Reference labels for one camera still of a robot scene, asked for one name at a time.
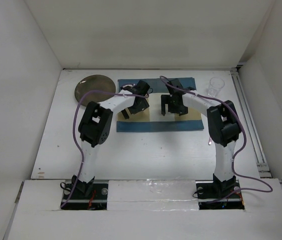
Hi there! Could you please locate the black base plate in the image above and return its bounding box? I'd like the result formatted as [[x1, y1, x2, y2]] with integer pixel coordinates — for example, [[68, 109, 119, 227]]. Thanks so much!
[[60, 180, 109, 211], [192, 180, 245, 210]]

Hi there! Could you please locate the blue beige checked placemat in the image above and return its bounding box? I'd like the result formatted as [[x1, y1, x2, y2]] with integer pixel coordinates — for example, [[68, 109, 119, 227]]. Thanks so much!
[[116, 78, 204, 133]]

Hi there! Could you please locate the brown ceramic plate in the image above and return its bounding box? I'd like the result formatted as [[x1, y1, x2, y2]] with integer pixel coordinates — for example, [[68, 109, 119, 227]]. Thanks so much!
[[74, 74, 116, 106]]

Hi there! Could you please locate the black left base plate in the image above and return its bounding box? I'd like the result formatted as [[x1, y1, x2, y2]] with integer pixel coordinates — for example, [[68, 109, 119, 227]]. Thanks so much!
[[60, 180, 109, 211]]

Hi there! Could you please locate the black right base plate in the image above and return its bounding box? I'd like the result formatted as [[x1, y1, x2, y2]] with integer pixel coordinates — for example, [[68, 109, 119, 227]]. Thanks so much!
[[192, 180, 245, 210]]

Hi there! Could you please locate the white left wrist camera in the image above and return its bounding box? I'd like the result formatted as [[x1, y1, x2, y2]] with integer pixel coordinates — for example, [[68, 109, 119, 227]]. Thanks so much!
[[130, 80, 150, 97]]

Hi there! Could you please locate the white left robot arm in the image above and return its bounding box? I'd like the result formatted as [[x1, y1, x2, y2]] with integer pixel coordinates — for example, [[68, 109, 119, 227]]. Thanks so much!
[[70, 90, 149, 199]]

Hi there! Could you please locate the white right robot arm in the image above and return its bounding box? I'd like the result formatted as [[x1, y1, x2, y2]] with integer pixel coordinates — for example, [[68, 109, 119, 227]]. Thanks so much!
[[161, 91, 244, 199]]

